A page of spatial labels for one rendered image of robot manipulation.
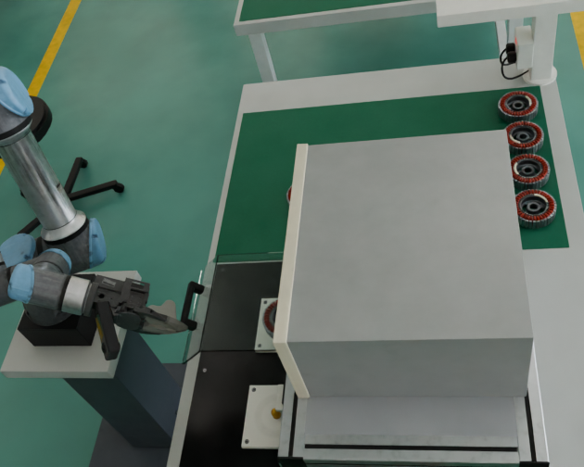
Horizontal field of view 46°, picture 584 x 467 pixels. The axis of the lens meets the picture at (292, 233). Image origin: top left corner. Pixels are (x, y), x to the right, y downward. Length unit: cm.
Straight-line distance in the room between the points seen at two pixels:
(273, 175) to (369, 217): 94
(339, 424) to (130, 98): 291
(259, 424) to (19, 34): 365
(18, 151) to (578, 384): 134
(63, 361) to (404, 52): 238
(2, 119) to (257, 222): 77
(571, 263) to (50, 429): 193
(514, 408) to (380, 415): 22
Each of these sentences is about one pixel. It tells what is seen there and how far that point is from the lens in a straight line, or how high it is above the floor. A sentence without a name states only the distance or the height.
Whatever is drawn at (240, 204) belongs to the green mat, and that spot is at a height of 75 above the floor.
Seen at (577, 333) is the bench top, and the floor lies 75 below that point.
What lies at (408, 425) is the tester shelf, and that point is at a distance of 123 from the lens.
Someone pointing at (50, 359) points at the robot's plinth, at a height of 75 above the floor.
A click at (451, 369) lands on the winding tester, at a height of 122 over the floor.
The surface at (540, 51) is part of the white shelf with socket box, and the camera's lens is 223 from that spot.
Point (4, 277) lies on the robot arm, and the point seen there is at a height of 119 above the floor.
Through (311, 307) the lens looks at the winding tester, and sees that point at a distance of 112.
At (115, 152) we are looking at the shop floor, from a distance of 362.
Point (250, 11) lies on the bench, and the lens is 281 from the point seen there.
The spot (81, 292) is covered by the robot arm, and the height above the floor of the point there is 119.
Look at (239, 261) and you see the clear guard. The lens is 153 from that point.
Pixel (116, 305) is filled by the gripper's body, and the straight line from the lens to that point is 148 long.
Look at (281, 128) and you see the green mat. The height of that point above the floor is 75.
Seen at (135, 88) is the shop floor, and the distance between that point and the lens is 395.
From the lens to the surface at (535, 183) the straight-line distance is 196.
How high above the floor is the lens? 225
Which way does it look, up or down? 50 degrees down
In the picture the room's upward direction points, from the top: 19 degrees counter-clockwise
